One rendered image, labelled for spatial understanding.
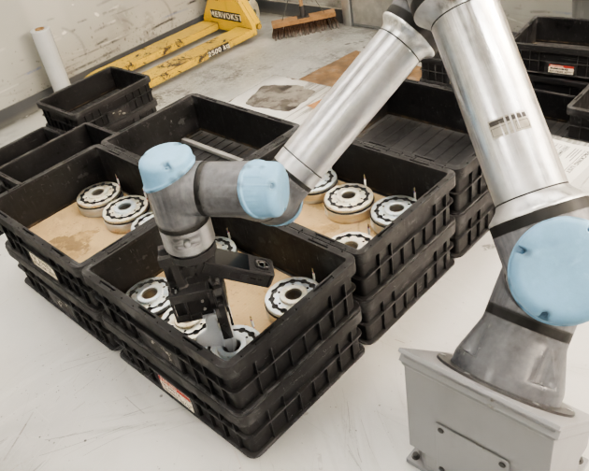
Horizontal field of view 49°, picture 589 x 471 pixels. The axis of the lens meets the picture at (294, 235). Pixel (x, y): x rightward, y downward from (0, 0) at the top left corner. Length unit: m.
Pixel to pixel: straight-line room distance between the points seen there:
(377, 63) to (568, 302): 0.43
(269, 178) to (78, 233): 0.76
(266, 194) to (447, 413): 0.38
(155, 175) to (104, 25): 3.96
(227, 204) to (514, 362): 0.42
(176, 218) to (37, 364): 0.63
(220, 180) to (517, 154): 0.36
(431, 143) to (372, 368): 0.60
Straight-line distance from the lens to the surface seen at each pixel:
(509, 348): 0.88
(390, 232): 1.12
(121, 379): 1.31
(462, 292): 1.34
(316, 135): 0.95
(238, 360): 0.94
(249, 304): 1.17
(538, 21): 2.94
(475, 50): 0.81
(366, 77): 0.95
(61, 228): 1.55
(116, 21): 4.84
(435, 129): 1.62
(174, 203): 0.87
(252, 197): 0.83
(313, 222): 1.33
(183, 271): 0.98
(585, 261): 0.75
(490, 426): 0.89
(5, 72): 4.48
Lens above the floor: 1.60
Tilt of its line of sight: 36 degrees down
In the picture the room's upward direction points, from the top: 11 degrees counter-clockwise
